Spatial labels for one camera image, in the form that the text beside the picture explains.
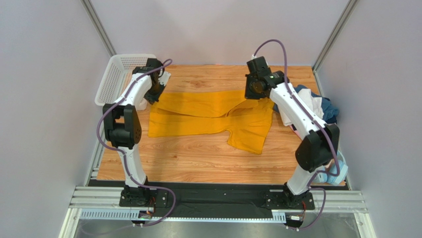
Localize yellow t-shirt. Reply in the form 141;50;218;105
148;90;274;154

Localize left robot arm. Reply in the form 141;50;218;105
101;58;165;203

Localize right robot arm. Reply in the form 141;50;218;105
245;57;339;198

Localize white plastic basket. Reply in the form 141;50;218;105
95;54;156;111

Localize white t-shirt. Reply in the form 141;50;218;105
295;85;324;119

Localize pink garment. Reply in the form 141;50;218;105
293;129;302;139

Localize blue t-shirt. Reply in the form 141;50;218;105
272;84;340;125

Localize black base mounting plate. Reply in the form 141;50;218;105
119;182;316;219

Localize light blue headphones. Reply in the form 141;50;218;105
313;151;348;185

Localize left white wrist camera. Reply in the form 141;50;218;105
158;71;171;87

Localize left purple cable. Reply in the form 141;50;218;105
96;59;177;227

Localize purple cable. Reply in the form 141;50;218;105
252;39;341;231
96;59;177;227

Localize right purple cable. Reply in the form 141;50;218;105
252;39;341;231

